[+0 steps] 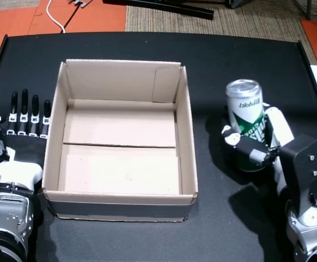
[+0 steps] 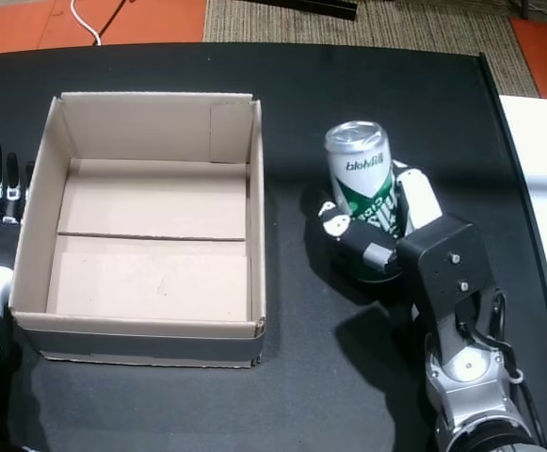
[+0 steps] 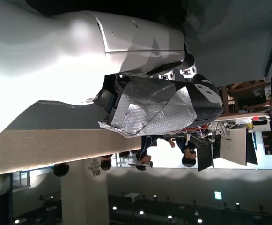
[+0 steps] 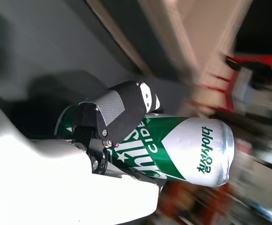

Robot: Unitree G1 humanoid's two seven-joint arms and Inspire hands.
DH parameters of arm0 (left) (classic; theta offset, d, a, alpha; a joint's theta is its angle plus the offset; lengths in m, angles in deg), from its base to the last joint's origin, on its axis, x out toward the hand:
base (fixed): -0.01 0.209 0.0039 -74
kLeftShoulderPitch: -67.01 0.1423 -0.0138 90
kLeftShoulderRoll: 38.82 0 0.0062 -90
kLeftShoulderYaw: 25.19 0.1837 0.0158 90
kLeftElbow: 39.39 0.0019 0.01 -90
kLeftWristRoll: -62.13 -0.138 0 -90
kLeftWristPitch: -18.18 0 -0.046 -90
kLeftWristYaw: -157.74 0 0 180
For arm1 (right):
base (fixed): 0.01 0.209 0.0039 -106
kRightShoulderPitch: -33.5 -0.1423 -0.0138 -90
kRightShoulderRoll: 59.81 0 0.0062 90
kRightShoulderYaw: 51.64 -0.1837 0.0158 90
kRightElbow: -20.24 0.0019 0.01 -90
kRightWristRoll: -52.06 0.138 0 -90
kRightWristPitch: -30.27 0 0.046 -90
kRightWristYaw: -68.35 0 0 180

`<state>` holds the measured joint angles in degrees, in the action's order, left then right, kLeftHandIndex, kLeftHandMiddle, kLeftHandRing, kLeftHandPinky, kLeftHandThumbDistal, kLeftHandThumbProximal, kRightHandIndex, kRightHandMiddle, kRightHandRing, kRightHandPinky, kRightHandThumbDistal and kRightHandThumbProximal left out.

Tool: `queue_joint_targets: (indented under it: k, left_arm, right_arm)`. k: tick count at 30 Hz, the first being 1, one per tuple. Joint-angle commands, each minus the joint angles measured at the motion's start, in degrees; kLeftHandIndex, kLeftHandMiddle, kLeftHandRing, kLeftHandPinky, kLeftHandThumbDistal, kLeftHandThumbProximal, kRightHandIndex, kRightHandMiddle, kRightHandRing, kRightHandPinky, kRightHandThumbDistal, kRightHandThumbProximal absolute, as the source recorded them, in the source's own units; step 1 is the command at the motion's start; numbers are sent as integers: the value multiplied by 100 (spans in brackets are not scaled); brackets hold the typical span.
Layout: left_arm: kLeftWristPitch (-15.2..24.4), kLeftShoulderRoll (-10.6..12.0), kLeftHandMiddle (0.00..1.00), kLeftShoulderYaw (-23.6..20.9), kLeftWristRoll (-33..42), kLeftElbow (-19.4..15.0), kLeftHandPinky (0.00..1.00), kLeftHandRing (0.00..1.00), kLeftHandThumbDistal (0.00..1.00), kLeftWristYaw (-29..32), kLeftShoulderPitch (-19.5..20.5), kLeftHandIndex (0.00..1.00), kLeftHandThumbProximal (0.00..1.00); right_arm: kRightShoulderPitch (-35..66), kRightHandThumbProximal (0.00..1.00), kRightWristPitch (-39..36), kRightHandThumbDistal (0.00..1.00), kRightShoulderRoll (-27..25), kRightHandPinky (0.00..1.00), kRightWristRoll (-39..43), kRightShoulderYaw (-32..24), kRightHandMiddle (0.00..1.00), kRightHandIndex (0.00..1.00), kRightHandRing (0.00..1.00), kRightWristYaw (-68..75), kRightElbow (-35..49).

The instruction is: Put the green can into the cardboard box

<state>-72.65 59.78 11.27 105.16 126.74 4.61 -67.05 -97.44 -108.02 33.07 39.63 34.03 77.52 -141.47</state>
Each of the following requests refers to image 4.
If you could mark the orange red crate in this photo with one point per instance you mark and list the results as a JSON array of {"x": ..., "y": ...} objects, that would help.
[{"x": 255, "y": 63}]

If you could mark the green white soda can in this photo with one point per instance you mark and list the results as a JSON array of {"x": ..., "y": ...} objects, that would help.
[{"x": 185, "y": 150}]

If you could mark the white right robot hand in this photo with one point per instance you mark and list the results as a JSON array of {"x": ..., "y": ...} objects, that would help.
[{"x": 44, "y": 187}]

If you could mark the beige felt partition board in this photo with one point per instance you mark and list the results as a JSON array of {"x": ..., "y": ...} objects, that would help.
[{"x": 196, "y": 35}]

